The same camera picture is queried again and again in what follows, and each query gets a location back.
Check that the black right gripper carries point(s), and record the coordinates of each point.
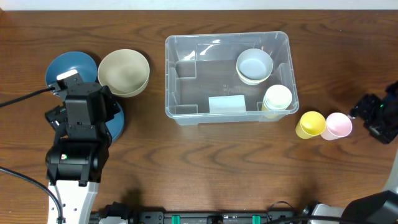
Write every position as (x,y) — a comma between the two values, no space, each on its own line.
(365,104)

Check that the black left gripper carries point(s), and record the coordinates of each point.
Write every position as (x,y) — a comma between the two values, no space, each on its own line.
(109,104)

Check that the white cup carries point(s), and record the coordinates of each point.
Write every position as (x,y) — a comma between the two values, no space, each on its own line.
(277,97)

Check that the yellow cup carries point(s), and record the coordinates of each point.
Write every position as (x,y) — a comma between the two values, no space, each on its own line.
(311,124)
(271,111)

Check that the grey bowl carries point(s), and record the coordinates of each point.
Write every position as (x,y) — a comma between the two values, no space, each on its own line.
(255,64)

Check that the white bowl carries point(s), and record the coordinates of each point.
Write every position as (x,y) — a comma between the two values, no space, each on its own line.
(251,82)

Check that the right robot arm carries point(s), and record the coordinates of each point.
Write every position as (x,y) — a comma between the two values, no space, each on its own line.
(376,208)

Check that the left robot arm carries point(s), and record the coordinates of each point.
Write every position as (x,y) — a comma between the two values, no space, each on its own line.
(80,146)

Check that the dark blue plate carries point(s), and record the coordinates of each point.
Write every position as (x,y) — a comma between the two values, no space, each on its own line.
(116,125)
(74,60)

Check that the pink cup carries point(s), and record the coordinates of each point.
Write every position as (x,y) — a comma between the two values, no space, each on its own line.
(338,125)

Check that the beige bowl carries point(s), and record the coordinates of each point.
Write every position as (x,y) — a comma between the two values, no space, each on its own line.
(126,72)

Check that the clear plastic storage bin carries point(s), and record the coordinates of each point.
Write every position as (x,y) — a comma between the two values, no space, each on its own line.
(202,84)

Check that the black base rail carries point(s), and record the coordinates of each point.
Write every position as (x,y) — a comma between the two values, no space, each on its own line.
(121,213)

